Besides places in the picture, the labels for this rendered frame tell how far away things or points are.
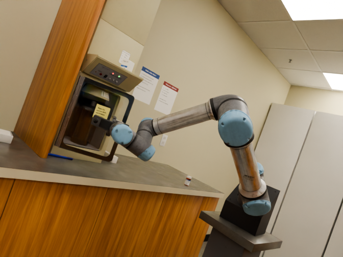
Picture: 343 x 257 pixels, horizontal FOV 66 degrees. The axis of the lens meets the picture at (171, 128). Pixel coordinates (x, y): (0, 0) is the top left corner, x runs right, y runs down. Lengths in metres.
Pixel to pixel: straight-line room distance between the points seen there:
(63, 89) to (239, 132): 0.87
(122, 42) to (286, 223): 3.12
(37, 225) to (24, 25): 1.13
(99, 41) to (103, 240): 1.09
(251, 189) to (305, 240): 2.76
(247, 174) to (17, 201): 0.93
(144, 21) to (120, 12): 0.17
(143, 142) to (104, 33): 0.73
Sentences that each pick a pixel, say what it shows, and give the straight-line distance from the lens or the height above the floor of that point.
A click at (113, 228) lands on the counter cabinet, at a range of 1.59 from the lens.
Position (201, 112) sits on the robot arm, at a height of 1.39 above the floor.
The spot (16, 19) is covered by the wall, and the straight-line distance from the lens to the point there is 1.84.
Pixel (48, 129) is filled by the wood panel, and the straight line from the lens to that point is 1.41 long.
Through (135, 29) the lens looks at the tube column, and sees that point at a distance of 1.67.
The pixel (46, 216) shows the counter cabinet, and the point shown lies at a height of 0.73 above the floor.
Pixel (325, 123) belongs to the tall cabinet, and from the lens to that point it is 3.94.
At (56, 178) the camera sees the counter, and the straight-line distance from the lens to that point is 1.24.
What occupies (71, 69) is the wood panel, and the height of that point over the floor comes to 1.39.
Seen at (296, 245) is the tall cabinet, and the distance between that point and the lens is 3.91.
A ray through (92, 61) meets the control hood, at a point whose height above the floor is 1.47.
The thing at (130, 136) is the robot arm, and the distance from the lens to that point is 1.02.
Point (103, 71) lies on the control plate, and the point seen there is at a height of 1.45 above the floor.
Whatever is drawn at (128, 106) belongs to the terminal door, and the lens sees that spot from 1.50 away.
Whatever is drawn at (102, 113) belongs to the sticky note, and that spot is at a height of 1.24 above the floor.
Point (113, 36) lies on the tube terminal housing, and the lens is 1.58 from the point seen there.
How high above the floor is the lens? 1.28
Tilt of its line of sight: level
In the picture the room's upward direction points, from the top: 20 degrees clockwise
